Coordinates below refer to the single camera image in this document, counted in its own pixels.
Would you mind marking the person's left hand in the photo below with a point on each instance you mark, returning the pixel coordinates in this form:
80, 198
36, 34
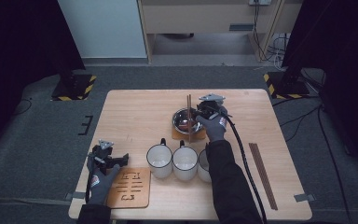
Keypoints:
101, 186

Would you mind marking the white mug with black rim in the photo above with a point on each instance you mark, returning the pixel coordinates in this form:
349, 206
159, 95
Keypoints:
185, 161
159, 160
203, 168

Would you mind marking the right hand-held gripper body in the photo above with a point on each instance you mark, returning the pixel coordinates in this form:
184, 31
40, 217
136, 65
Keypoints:
211, 109

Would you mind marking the brown wooden chopstick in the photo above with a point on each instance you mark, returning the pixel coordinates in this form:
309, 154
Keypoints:
190, 102

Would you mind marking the grey tape strip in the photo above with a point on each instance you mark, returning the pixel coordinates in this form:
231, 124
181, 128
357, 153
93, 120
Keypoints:
304, 197

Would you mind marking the black curtain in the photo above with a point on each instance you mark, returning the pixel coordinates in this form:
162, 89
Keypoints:
348, 46
18, 46

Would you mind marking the square wooden coaster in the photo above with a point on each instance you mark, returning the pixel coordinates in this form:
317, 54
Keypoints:
180, 137
130, 189

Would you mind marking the black stand with striped base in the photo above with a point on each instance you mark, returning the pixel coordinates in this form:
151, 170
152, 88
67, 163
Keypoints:
287, 85
74, 88

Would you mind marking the beige wooden desk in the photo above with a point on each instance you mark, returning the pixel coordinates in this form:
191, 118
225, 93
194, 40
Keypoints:
199, 18

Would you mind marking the row of brown chopsticks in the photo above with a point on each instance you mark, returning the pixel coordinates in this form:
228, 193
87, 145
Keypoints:
262, 174

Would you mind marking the person's right hand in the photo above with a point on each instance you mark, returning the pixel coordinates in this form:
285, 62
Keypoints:
216, 129

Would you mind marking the white power strip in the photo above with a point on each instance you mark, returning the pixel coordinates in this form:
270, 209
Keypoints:
260, 2

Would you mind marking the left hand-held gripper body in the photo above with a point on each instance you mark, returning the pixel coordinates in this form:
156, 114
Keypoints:
101, 155

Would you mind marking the white cabinet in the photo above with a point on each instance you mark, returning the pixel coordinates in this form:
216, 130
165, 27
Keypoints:
102, 28

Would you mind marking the brown wooden spoon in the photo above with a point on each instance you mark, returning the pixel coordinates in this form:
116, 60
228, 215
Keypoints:
195, 126

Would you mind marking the stainless steel bowl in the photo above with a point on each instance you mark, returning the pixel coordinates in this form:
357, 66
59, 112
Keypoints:
180, 121

